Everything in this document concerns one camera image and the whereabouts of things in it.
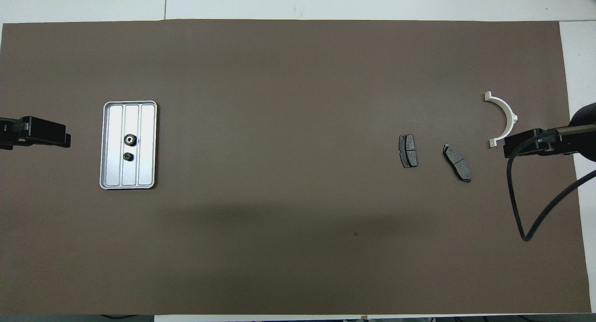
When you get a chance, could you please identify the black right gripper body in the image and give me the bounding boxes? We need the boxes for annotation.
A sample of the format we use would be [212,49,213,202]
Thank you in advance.
[505,102,596,163]

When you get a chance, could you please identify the silver metal tray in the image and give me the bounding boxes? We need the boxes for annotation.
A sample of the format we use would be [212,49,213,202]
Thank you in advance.
[99,101,158,190]

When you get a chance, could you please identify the white semicircular plastic bracket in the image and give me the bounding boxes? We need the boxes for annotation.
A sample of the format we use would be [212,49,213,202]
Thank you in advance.
[484,91,518,148]

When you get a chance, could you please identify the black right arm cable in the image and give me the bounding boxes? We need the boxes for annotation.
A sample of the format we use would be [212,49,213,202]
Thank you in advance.
[507,124,596,242]

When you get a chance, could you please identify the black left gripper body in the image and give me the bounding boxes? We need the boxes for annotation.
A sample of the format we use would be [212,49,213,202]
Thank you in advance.
[0,116,66,150]

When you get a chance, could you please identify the long grey brake pad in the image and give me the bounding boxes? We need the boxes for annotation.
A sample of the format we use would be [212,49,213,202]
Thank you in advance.
[442,144,472,183]

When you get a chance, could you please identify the rectangular dark brake pad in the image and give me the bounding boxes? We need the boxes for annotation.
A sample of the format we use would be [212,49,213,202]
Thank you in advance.
[399,134,418,169]

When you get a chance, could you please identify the brown table mat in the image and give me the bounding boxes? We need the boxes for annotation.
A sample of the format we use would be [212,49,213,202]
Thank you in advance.
[0,19,592,315]

